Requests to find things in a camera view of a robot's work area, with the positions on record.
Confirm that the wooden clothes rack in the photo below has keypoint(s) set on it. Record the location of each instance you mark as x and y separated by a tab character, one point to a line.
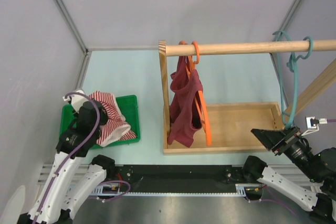
230	122

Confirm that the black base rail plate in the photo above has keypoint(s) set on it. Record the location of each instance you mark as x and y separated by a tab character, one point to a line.
204	178

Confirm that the maroon tank top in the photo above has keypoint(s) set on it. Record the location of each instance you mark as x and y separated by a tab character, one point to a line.
184	116

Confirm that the green plastic tray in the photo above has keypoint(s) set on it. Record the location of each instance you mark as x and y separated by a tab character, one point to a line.
129	107

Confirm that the white slotted cable duct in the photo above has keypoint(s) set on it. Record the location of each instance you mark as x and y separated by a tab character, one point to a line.
109	191

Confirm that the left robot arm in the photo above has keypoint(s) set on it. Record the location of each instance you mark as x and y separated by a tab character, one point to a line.
58	203

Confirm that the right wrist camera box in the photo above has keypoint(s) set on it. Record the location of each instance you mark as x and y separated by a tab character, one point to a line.
312	124

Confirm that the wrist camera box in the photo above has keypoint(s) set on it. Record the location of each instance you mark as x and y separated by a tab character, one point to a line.
76	101
312	124

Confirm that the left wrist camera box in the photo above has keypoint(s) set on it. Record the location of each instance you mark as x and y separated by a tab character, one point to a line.
76	101

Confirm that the orange plastic hanger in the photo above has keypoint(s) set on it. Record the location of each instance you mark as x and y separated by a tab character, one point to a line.
199	97

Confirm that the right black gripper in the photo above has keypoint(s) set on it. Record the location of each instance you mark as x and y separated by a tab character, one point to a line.
270	138

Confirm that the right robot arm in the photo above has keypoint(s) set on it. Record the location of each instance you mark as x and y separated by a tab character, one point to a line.
311	185

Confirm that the red white striped tank top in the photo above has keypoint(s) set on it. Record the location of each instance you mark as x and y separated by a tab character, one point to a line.
117	129

